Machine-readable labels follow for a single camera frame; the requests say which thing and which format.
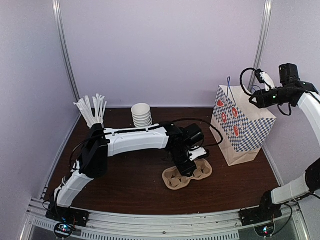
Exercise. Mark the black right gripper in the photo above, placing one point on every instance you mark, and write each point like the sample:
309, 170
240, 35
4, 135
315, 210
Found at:
263, 100

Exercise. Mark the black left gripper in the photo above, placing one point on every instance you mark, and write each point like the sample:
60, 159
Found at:
186, 169

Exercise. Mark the blue checkered paper bag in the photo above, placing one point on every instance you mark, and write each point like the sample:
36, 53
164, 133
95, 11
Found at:
243, 126

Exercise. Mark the paper cups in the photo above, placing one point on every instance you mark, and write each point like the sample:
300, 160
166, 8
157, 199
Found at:
141, 115

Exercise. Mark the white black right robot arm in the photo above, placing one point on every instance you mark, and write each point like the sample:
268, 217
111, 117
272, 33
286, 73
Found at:
294, 146

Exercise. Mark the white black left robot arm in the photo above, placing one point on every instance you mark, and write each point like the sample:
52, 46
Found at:
92, 162

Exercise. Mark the white paper straw cup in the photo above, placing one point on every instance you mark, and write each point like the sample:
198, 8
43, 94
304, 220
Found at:
91, 123

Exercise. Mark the aluminium table front rail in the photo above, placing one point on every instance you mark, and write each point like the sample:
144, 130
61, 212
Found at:
225, 225

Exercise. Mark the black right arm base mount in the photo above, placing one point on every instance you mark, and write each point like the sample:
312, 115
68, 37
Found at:
259, 214

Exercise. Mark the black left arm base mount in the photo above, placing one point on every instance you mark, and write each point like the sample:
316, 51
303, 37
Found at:
72, 216

